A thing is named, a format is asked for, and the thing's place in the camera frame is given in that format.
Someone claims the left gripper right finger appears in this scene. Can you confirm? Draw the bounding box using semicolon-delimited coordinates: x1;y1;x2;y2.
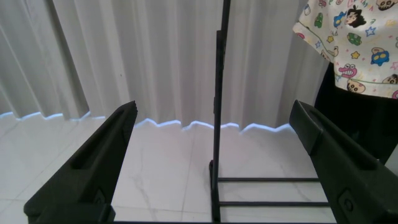
289;100;398;223

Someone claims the white curtain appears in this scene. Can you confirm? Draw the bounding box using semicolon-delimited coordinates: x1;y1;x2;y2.
0;0;330;130

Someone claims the cream printed garment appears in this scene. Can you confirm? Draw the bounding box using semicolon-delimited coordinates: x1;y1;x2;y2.
292;0;398;100

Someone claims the black clothes rack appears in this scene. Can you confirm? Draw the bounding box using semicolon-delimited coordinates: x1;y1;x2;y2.
208;0;330;223

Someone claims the black garment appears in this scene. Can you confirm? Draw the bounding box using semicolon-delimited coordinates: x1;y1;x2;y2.
313;62;398;165

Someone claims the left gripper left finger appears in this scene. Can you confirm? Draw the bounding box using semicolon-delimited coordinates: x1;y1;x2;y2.
24;100;139;223

